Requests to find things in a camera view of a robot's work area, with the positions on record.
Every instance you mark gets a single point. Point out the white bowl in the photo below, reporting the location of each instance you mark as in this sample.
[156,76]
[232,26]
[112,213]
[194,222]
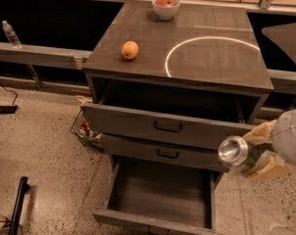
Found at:
[166,12]

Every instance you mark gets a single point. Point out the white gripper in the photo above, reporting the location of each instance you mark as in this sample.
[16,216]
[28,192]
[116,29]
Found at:
[291,137]

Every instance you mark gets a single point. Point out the clear plastic water bottle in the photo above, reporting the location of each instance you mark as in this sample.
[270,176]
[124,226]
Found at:
[11,35]

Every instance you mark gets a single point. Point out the black metal bar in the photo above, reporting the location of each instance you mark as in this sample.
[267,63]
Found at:
[15,221]

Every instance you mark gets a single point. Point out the green soda can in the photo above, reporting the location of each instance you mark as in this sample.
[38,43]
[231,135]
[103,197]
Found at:
[239,154]

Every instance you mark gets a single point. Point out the grey middle drawer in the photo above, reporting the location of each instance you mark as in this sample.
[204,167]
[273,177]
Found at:
[161,152]

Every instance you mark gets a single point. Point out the red apple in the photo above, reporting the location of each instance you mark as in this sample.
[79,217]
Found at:
[164,3]

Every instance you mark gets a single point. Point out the grey drawer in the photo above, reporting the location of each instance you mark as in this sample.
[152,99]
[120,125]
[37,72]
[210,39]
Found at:
[180,116]
[160,199]
[161,152]

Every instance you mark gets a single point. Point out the dark side table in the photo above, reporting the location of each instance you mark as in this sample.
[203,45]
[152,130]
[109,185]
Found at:
[284,37]

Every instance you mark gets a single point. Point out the orange fruit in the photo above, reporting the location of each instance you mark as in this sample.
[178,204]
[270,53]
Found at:
[130,50]

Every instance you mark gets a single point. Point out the wire basket with items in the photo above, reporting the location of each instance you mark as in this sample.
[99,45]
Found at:
[83,132]

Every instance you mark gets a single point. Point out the grey top drawer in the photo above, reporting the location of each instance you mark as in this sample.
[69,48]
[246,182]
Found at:
[180,116]

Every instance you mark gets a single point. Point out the grey metal shelf rail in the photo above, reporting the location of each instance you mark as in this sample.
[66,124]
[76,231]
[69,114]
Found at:
[44,56]

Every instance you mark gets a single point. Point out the grey bottom drawer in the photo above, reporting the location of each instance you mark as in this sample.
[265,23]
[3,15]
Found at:
[160,199]

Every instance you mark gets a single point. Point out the grey drawer cabinet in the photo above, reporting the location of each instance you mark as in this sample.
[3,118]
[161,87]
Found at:
[202,48]

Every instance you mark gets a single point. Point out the black power adapter with cable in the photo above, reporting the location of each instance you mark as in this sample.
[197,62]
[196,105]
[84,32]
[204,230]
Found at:
[9,109]

